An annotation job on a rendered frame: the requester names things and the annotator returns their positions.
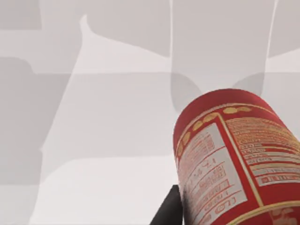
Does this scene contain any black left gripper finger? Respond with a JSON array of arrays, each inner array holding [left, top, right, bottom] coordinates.
[[149, 184, 183, 225]]

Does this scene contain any red and white can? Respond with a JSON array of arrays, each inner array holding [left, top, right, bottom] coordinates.
[[172, 88, 300, 225]]

